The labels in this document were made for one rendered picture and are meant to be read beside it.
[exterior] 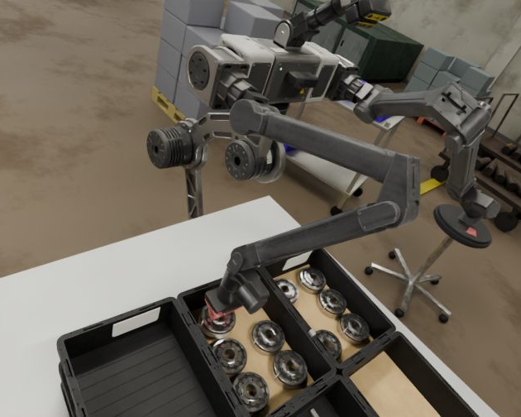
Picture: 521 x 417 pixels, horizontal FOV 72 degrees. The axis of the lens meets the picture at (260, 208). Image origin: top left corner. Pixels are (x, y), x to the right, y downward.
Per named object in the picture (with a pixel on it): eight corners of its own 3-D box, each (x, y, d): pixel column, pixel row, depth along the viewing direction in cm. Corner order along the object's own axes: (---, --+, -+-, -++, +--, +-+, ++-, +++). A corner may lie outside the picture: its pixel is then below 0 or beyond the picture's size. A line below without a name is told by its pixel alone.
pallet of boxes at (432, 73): (393, 107, 630) (428, 46, 566) (410, 104, 676) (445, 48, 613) (446, 140, 582) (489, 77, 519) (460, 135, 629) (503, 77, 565)
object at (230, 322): (194, 309, 103) (195, 308, 103) (224, 297, 109) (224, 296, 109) (212, 338, 98) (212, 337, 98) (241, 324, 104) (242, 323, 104)
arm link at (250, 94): (256, 90, 88) (241, 86, 84) (284, 111, 83) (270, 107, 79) (240, 123, 92) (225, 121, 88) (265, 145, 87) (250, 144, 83)
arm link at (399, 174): (444, 160, 64) (428, 157, 56) (413, 228, 68) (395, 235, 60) (261, 102, 89) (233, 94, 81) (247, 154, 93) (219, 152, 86)
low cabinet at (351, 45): (403, 83, 787) (425, 45, 737) (356, 84, 664) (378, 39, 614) (335, 44, 882) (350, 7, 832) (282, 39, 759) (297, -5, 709)
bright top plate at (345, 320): (335, 318, 121) (336, 318, 121) (355, 310, 127) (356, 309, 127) (354, 345, 116) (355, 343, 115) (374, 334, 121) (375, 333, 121)
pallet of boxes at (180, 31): (234, 94, 457) (261, -4, 388) (274, 128, 420) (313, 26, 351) (150, 98, 382) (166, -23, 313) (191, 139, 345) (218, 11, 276)
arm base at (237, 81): (234, 105, 96) (246, 60, 89) (252, 121, 92) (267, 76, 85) (207, 107, 90) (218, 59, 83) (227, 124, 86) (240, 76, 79)
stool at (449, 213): (461, 304, 282) (529, 242, 239) (425, 347, 238) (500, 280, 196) (395, 249, 312) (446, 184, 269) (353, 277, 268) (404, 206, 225)
